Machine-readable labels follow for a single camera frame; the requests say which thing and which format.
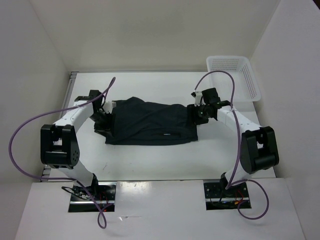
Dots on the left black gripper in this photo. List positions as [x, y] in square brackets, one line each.
[107, 127]

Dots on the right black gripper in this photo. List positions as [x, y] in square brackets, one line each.
[192, 110]

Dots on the dark navy shorts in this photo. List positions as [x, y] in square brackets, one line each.
[141, 123]

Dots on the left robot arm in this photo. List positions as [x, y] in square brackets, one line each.
[59, 146]

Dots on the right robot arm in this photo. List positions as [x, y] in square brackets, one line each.
[257, 148]

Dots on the white perforated plastic basket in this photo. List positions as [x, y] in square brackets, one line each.
[233, 71]

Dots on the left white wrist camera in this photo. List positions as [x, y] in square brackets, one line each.
[109, 106]

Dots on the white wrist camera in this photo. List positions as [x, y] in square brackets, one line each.
[198, 98]
[109, 106]

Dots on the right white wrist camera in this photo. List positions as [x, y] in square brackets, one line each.
[198, 98]

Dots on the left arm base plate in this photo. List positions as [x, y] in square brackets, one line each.
[81, 202]

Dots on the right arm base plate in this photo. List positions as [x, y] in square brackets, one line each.
[218, 198]

